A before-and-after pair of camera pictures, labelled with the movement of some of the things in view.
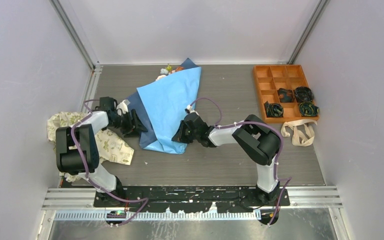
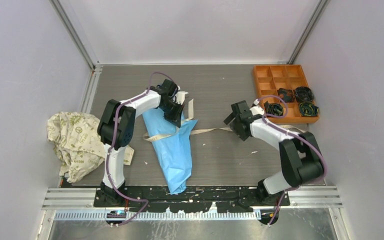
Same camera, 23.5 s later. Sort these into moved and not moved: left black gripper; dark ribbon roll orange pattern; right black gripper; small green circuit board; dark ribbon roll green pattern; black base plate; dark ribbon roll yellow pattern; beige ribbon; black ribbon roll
Moved: beige ribbon; left black gripper; right black gripper
Not moved: small green circuit board; dark ribbon roll yellow pattern; black ribbon roll; dark ribbon roll green pattern; dark ribbon roll orange pattern; black base plate
